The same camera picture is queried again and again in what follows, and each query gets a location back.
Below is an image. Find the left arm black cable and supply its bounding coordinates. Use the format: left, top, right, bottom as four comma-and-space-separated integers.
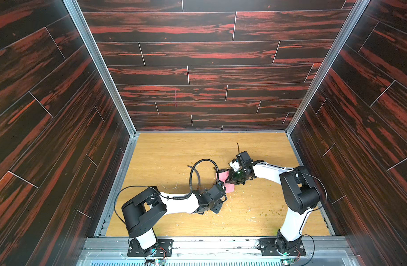
188, 158, 220, 200

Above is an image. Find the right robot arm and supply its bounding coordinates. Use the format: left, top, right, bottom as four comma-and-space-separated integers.
220, 151, 322, 256

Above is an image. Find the pink rag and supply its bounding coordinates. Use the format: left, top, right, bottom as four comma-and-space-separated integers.
217, 169, 235, 194

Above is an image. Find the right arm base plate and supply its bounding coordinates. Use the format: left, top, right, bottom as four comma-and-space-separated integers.
257, 237, 306, 257

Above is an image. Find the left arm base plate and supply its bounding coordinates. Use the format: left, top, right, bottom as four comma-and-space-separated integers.
127, 238, 174, 258

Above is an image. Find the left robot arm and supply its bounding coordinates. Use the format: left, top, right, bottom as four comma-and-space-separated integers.
121, 181, 227, 252

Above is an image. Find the left small sickle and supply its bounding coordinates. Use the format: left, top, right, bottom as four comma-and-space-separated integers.
188, 165, 201, 191

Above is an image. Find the aluminium front rail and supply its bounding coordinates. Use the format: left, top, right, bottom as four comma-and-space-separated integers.
77, 236, 362, 266

